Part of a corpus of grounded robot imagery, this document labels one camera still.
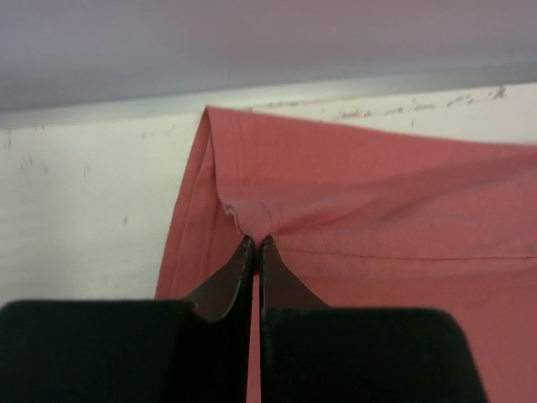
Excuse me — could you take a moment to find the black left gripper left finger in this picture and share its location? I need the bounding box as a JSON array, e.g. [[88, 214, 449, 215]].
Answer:
[[1, 238, 254, 402]]

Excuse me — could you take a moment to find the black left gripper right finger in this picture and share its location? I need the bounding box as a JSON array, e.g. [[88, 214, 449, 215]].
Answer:
[[259, 238, 487, 402]]

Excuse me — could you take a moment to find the salmon red t-shirt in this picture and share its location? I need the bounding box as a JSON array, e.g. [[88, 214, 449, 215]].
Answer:
[[156, 107, 536, 402]]

